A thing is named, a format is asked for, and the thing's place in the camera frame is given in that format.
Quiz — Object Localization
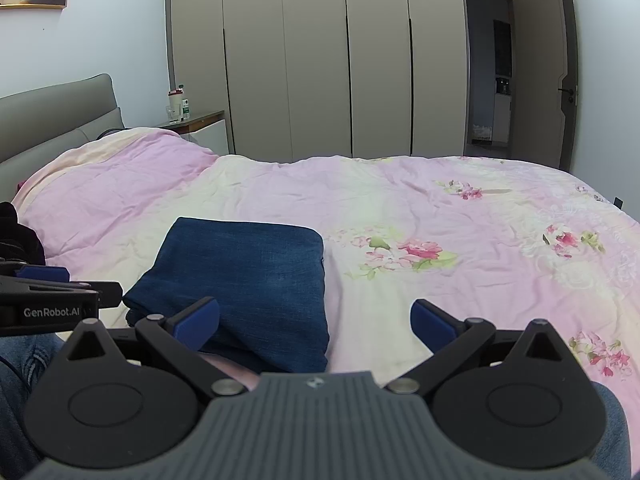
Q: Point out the beige wardrobe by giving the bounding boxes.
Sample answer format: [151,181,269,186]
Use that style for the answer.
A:
[165,0,471,163]

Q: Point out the white nightstand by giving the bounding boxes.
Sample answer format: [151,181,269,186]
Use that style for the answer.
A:
[157,110,231,156]

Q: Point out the dark cloth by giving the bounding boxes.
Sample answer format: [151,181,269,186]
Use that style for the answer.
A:
[0,202,47,267]

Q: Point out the person's left leg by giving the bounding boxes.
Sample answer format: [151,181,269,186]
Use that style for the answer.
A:
[0,332,68,480]

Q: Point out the pink floral blanket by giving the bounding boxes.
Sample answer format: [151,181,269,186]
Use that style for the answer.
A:
[11,127,640,397]

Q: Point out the blue denim pants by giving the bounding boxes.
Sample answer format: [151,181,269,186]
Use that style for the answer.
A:
[122,217,331,375]

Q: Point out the person's leg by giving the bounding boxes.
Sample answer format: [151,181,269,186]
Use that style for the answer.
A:
[0,332,68,480]
[590,382,634,480]

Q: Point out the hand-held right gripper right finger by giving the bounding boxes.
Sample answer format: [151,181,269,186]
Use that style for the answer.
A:
[386,298,585,400]

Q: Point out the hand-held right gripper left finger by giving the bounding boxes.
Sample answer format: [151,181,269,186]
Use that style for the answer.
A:
[59,297,248,402]

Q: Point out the beige room door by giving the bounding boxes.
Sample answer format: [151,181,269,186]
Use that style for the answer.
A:
[511,0,580,173]

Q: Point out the person's right leg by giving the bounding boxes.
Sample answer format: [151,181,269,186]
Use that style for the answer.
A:
[590,382,634,480]

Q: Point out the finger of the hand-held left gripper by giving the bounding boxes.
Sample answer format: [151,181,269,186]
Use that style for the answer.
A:
[0,275,124,309]
[0,260,72,285]

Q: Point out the grey padded headboard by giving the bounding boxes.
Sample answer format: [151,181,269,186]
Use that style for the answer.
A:
[0,73,125,203]

